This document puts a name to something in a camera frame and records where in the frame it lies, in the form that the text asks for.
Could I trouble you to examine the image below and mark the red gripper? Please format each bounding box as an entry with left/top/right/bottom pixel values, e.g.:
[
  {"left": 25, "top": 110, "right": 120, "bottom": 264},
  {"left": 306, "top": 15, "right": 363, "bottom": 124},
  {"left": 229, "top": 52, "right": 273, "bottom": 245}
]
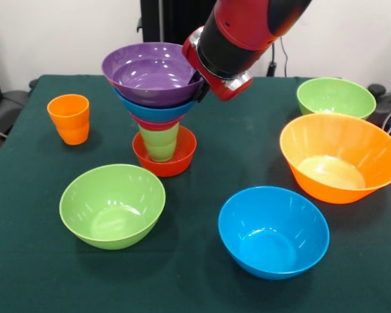
[{"left": 181, "top": 25, "right": 254, "bottom": 103}]

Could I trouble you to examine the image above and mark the blue plastic bowl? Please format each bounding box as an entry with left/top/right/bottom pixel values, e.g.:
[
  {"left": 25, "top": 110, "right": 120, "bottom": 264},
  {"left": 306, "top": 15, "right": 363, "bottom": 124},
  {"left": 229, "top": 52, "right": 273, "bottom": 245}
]
[
  {"left": 218, "top": 186, "right": 330, "bottom": 281},
  {"left": 112, "top": 86, "right": 197, "bottom": 124}
]

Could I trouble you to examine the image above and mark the purple plastic bowl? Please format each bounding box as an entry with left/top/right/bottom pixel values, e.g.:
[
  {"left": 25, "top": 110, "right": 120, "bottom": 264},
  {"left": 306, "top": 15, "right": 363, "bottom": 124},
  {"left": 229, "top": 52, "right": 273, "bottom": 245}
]
[{"left": 101, "top": 42, "right": 205, "bottom": 109}]

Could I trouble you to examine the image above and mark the pink plastic bowl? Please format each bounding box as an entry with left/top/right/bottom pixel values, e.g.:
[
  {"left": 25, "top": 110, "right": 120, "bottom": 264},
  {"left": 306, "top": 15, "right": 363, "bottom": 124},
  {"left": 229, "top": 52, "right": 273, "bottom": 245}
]
[{"left": 128, "top": 112, "right": 185, "bottom": 132}]

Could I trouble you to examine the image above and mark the green plastic cup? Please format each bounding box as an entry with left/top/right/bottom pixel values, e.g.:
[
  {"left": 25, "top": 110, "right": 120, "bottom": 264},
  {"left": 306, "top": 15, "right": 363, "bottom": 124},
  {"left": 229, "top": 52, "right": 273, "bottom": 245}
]
[{"left": 138, "top": 123, "right": 181, "bottom": 163}]

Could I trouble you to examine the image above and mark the red plastic bowl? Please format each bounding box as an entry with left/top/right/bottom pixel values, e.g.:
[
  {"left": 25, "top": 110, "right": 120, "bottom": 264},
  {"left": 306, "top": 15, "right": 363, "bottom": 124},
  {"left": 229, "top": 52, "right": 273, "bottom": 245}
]
[{"left": 132, "top": 125, "right": 197, "bottom": 178}]

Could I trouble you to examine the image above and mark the large orange plastic bowl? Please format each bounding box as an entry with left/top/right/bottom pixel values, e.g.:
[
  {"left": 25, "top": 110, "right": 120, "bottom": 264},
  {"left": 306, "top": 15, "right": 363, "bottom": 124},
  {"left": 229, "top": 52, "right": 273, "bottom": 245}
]
[{"left": 279, "top": 113, "right": 391, "bottom": 205}]

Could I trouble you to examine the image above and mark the orange plastic cup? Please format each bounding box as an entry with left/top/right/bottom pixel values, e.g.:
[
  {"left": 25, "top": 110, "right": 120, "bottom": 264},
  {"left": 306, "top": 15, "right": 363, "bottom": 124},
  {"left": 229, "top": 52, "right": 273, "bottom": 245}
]
[{"left": 46, "top": 93, "right": 91, "bottom": 146}]

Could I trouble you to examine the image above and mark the green plastic bowl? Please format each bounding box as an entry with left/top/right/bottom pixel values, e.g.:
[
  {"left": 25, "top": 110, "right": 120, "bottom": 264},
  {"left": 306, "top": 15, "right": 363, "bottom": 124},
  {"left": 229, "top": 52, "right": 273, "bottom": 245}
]
[
  {"left": 296, "top": 77, "right": 377, "bottom": 121},
  {"left": 59, "top": 163, "right": 167, "bottom": 251}
]

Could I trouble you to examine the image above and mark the black office chair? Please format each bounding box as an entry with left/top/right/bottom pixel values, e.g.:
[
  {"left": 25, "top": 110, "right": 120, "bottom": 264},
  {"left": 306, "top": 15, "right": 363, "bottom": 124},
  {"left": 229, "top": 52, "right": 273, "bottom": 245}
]
[
  {"left": 0, "top": 78, "right": 40, "bottom": 141},
  {"left": 366, "top": 83, "right": 391, "bottom": 136}
]

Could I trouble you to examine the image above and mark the dark green tablecloth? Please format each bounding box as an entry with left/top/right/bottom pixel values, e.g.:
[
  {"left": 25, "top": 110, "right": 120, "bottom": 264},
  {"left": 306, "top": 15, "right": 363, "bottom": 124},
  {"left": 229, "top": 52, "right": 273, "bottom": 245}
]
[{"left": 0, "top": 74, "right": 391, "bottom": 313}]

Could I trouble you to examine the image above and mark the black wall cable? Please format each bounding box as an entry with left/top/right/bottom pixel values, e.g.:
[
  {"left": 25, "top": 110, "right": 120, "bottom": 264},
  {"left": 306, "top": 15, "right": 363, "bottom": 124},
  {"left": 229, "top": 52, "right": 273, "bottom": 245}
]
[{"left": 266, "top": 35, "right": 289, "bottom": 78}]

